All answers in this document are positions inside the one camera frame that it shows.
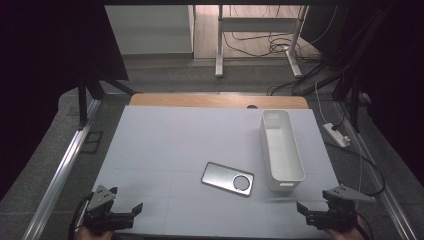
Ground person's right hand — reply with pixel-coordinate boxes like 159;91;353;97
321;226;368;240

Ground black looping floor cable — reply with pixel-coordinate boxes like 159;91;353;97
323;139;387;198

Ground black stand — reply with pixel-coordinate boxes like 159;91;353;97
331;70;364;134
77;72;138;132

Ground pale grey table mat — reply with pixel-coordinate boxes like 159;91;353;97
75;105;359;240

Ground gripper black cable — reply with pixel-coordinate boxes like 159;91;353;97
355;213;374;240
67;192;96;240

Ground white plastic bin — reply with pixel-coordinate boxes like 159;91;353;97
259;109;307;193

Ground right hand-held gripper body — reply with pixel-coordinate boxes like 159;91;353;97
304;183;378;233

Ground black curtain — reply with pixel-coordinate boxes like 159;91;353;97
0;0;130;202
301;0;424;188

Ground white cabinet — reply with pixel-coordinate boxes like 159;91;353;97
104;4;196;56

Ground person's left hand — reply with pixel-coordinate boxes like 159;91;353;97
75;227;115;240

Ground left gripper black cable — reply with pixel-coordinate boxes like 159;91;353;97
67;192;96;240

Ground tangle of black cables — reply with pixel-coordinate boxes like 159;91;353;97
222;4;322;64

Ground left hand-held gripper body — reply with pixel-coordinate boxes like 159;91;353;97
81;184;136;236

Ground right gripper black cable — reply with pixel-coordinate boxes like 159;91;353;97
355;213;374;240

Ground phone case with round hole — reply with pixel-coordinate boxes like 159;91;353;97
200;161;255;197

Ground white desk frame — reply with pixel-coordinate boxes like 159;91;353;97
214;4;310;80

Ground dark floor socket cover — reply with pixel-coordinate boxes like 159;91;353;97
79;130;105;155

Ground aluminium rail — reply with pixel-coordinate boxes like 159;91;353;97
334;99;418;240
21;98;103;240

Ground thick black floor cables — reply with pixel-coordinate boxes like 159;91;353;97
265;61;344;98

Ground white power strip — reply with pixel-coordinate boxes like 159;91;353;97
322;122;352;149

